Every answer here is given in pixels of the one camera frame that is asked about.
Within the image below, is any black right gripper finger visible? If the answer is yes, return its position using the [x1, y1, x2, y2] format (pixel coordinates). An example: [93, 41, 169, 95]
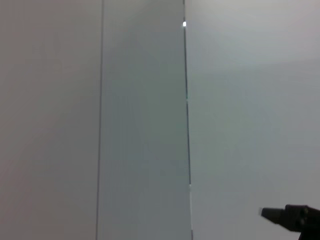
[258, 204, 320, 233]

